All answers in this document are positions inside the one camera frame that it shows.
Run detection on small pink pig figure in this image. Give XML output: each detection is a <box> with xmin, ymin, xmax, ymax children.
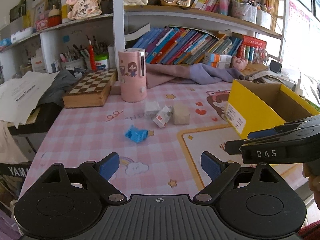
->
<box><xmin>232</xmin><ymin>56</ymin><xmax>248</xmax><ymax>72</ymax></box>

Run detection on green lid jar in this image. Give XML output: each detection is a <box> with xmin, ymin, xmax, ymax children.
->
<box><xmin>95</xmin><ymin>54</ymin><xmax>109</xmax><ymax>70</ymax></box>

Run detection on beige cube block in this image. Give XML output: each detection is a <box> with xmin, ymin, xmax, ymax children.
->
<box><xmin>172</xmin><ymin>102</ymin><xmax>190</xmax><ymax>125</ymax></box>

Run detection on pink purple cloth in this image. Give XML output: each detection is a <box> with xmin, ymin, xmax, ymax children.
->
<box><xmin>146</xmin><ymin>63</ymin><xmax>245</xmax><ymax>89</ymax></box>

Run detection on wooden chess board box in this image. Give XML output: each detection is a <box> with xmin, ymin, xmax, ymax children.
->
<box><xmin>63</xmin><ymin>69</ymin><xmax>117</xmax><ymax>108</ymax></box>

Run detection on yellow cardboard box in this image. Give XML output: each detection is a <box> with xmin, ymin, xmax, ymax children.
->
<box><xmin>225</xmin><ymin>80</ymin><xmax>319</xmax><ymax>139</ymax></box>

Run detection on blue wrapper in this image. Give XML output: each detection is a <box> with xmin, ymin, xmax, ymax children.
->
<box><xmin>125</xmin><ymin>125</ymin><xmax>148</xmax><ymax>143</ymax></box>

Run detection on pink cartoon cylinder container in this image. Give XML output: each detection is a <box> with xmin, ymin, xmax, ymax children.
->
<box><xmin>118</xmin><ymin>48</ymin><xmax>147</xmax><ymax>102</ymax></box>

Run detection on orange white medicine boxes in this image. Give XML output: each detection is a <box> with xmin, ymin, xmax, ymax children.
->
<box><xmin>202</xmin><ymin>52</ymin><xmax>232</xmax><ymax>69</ymax></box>

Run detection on row of leaning books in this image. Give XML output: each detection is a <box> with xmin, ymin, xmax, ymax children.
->
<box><xmin>132</xmin><ymin>26</ymin><xmax>242</xmax><ymax>66</ymax></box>

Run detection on white red staples box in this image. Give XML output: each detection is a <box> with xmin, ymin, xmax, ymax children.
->
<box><xmin>153</xmin><ymin>106</ymin><xmax>172</xmax><ymax>128</ymax></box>

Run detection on pink pig plush decoration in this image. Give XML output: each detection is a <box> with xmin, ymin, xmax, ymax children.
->
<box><xmin>66</xmin><ymin>0</ymin><xmax>102</xmax><ymax>20</ymax></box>

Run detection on white eraser block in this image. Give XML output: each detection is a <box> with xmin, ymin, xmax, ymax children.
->
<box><xmin>144</xmin><ymin>101</ymin><xmax>161</xmax><ymax>118</ymax></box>

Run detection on white paper sheets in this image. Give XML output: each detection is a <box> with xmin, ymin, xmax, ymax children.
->
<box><xmin>1</xmin><ymin>72</ymin><xmax>57</xmax><ymax>127</ymax></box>

